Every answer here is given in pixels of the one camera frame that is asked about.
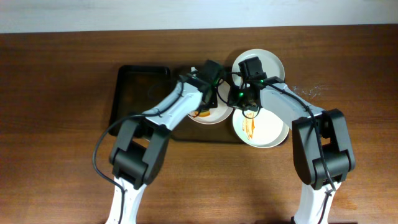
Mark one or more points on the green and orange sponge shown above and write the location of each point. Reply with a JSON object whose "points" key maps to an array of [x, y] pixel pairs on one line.
{"points": [[202, 113]]}

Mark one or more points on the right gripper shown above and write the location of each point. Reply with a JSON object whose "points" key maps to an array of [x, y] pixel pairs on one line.
{"points": [[244, 103]]}

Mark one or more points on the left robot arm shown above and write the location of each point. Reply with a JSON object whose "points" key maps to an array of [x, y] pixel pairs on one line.
{"points": [[141, 143]]}

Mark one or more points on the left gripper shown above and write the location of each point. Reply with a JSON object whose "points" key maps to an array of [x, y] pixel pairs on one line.
{"points": [[212, 101]]}

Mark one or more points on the white plate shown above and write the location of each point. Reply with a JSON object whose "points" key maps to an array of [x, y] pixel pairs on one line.
{"points": [[221, 112], [271, 64], [262, 129]]}

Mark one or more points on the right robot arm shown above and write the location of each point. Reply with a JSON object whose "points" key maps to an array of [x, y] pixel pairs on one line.
{"points": [[322, 150]]}

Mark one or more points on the black small tray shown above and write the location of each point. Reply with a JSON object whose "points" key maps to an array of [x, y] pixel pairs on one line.
{"points": [[139, 88]]}

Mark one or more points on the brown large serving tray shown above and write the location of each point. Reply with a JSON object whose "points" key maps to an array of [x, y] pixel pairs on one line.
{"points": [[223, 132]]}

